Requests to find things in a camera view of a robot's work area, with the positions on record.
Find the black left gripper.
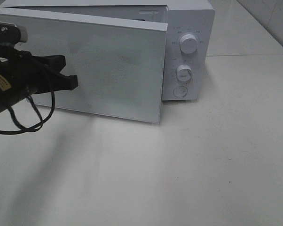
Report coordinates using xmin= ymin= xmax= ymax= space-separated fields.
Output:
xmin=0 ymin=43 xmax=78 ymax=94

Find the white microwave door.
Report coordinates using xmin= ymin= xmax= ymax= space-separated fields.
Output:
xmin=0 ymin=7 xmax=167 ymax=123

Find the round white door button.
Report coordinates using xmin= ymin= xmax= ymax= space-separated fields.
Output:
xmin=173 ymin=86 xmax=188 ymax=97

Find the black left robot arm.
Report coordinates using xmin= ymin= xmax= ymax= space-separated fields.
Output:
xmin=0 ymin=45 xmax=78 ymax=113

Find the lower white microwave knob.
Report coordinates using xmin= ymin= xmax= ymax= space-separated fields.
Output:
xmin=176 ymin=65 xmax=193 ymax=82

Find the white microwave knob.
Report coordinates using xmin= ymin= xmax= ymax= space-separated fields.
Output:
xmin=176 ymin=65 xmax=193 ymax=82
xmin=179 ymin=33 xmax=198 ymax=54

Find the white microwave oven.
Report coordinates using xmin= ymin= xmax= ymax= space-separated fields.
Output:
xmin=0 ymin=0 xmax=215 ymax=101

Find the upper white microwave knob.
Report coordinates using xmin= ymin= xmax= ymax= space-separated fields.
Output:
xmin=179 ymin=33 xmax=198 ymax=54

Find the white adjacent table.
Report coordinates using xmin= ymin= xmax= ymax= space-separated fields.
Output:
xmin=207 ymin=0 xmax=283 ymax=57

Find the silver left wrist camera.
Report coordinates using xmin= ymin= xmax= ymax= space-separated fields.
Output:
xmin=0 ymin=22 xmax=28 ymax=45

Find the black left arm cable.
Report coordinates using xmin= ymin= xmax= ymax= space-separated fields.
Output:
xmin=0 ymin=48 xmax=55 ymax=135

